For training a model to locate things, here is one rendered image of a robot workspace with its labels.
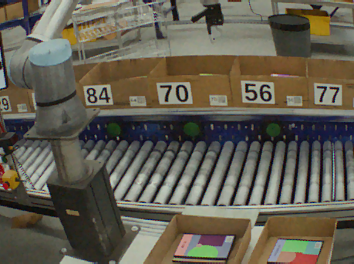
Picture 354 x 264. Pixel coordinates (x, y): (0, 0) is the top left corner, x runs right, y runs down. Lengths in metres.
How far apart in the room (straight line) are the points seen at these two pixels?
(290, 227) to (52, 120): 0.88
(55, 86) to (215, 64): 1.29
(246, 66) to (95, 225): 1.28
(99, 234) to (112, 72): 1.31
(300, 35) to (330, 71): 2.34
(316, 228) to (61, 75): 1.00
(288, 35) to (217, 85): 2.60
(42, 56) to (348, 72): 1.66
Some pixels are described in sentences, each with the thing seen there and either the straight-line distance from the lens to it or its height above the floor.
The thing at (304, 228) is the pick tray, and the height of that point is 0.80.
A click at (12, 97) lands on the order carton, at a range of 2.79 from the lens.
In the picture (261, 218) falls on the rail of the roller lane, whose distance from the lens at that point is 1.83.
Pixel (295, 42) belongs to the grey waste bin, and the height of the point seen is 0.43.
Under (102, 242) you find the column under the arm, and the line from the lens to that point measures 1.63.
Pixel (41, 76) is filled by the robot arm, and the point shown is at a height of 1.45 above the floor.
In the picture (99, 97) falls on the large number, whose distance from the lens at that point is 2.46.
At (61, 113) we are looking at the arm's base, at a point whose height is 1.33.
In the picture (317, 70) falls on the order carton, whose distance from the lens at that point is 2.46.
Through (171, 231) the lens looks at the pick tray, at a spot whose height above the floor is 0.81.
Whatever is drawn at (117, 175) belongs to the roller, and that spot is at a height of 0.74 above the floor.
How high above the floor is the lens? 1.86
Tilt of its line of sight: 27 degrees down
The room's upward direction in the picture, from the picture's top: 9 degrees counter-clockwise
